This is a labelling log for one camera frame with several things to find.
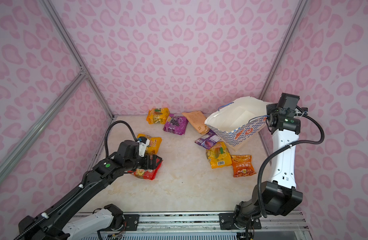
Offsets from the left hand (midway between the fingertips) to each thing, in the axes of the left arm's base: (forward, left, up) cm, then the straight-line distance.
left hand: (155, 156), depth 75 cm
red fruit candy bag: (-3, +5, -15) cm, 17 cm away
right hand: (+16, -57, +19) cm, 62 cm away
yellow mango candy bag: (+8, -35, -15) cm, 40 cm away
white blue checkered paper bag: (+27, -50, -7) cm, 57 cm away
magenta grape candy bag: (+33, -8, -14) cm, 36 cm away
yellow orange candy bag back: (+43, +6, -14) cm, 46 cm away
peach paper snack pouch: (+39, -24, -15) cm, 48 cm away
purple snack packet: (+19, -30, -14) cm, 38 cm away
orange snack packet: (+1, -48, -15) cm, 51 cm away
